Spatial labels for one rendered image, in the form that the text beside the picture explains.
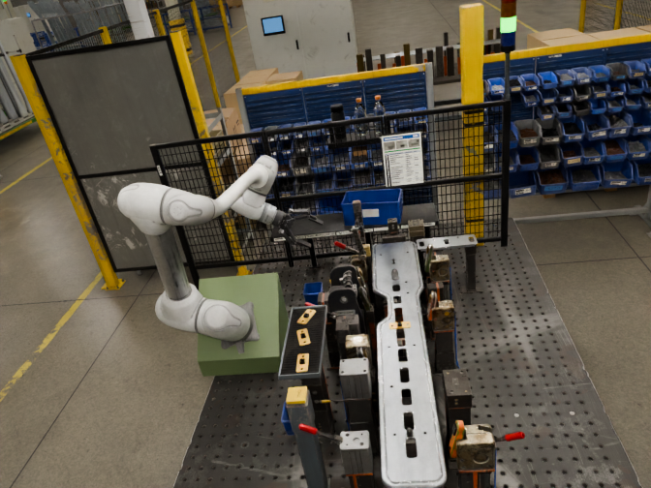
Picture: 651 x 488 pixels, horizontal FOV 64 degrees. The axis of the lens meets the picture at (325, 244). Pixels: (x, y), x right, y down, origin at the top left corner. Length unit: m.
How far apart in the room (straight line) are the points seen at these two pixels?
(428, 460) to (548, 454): 0.57
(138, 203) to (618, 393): 2.66
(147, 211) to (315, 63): 6.99
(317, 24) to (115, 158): 4.93
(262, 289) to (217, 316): 0.33
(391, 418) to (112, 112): 3.21
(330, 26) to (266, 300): 6.57
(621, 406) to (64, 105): 4.13
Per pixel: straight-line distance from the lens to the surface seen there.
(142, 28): 6.21
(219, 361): 2.50
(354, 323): 2.04
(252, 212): 2.37
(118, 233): 4.75
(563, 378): 2.39
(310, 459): 1.88
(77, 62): 4.30
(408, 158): 2.86
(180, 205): 1.82
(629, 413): 3.30
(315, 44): 8.66
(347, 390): 1.85
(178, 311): 2.29
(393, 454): 1.71
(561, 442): 2.16
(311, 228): 2.86
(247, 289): 2.49
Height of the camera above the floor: 2.34
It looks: 29 degrees down
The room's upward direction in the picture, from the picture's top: 10 degrees counter-clockwise
